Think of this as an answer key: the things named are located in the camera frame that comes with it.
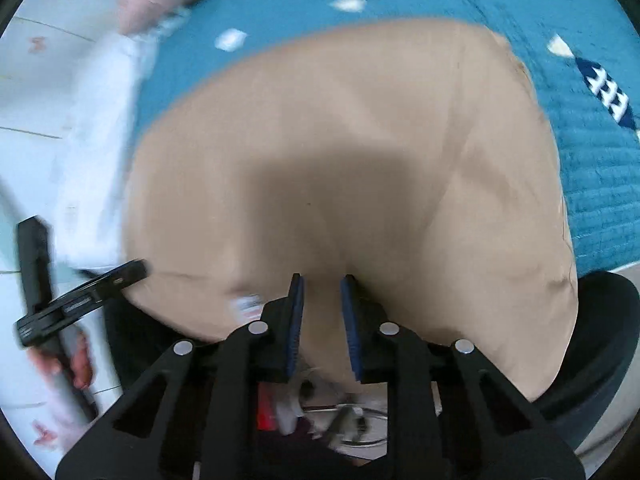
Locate tan button-up jacket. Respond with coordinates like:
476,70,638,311
120,20,581,403

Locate white pillow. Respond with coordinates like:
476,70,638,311
52,25,166,271

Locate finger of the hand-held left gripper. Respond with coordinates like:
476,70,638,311
17,216,53,311
75,260,148,302

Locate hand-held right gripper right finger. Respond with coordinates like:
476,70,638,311
340,274,586,480

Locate person's left hand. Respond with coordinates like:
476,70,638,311
30,332,96,391

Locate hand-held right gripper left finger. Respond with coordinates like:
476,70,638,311
55,274,305,480

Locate teal quilted bed mat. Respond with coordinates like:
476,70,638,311
135,0,640,281

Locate person's leg in dark pants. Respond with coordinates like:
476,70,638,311
530,270,640,456

